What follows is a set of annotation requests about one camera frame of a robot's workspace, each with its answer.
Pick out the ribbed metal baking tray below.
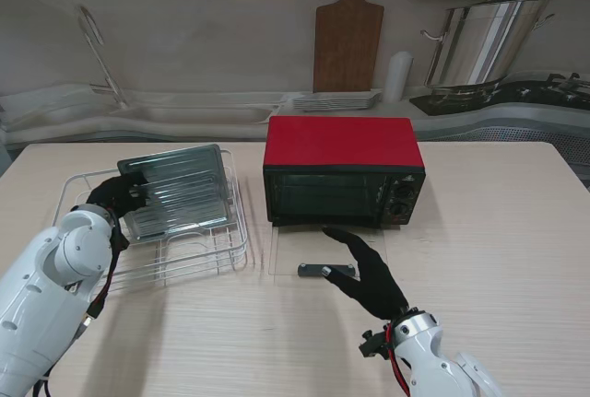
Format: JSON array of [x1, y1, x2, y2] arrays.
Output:
[[116, 143, 227, 189], [122, 174, 231, 244]]

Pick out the black gas stove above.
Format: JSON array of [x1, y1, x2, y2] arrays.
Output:
[[408, 72, 590, 117]]

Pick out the white kitchen sink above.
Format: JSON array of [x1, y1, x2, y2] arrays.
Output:
[[105, 104, 282, 125]]

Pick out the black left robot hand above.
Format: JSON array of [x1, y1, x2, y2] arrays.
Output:
[[85, 170, 149, 222]]

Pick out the red black left arm cable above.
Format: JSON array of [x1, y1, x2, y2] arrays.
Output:
[[27, 212, 131, 397]]

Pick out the brown wooden cutting board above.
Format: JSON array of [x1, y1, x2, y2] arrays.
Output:
[[313, 0, 385, 93]]

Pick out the chrome kitchen faucet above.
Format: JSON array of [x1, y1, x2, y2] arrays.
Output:
[[77, 5, 130, 111]]

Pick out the white cylindrical bottle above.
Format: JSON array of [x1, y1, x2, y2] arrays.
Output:
[[385, 51, 413, 103]]

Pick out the white wire dish rack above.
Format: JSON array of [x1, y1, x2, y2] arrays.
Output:
[[38, 148, 253, 302]]

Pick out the glass oven door with handle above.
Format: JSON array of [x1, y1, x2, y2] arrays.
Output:
[[266, 226, 391, 281]]

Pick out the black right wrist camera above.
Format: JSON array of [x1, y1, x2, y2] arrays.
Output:
[[358, 330, 393, 361]]

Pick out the red black arm cable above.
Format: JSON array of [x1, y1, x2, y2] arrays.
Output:
[[385, 322, 412, 397], [27, 212, 131, 397]]

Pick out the red black right arm cable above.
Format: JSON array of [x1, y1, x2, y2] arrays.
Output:
[[385, 322, 412, 397]]

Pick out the stainless steel stock pot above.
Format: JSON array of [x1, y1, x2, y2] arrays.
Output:
[[419, 0, 557, 89]]

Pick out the red-topped black toaster oven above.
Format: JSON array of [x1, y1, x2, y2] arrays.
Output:
[[262, 115, 426, 228]]

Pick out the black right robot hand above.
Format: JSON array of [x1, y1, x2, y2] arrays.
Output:
[[321, 226, 411, 320]]

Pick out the stack of white plates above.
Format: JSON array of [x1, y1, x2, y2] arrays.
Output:
[[291, 90, 384, 111]]

